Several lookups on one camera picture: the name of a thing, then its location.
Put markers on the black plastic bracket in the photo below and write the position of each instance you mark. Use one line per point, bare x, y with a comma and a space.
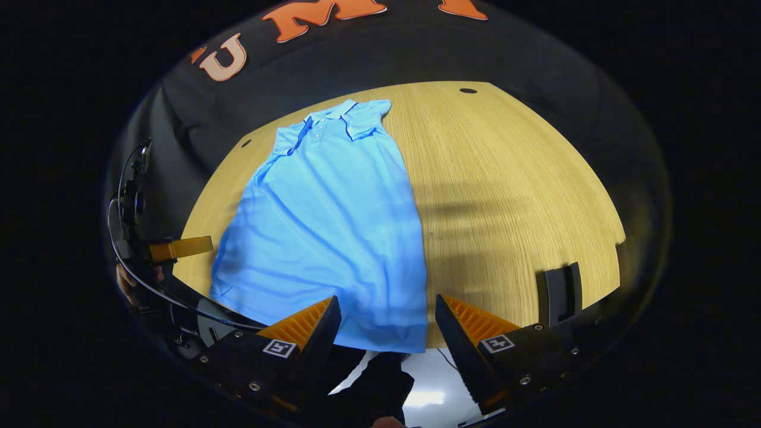
559, 294

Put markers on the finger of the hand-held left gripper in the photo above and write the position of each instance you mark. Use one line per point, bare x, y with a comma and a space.
178, 248

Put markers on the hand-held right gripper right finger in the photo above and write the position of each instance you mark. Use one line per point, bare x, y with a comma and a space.
458, 351

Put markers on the light blue T-shirt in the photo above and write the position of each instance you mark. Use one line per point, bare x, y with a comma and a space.
333, 226

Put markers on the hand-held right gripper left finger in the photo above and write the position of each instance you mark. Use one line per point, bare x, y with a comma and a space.
321, 351

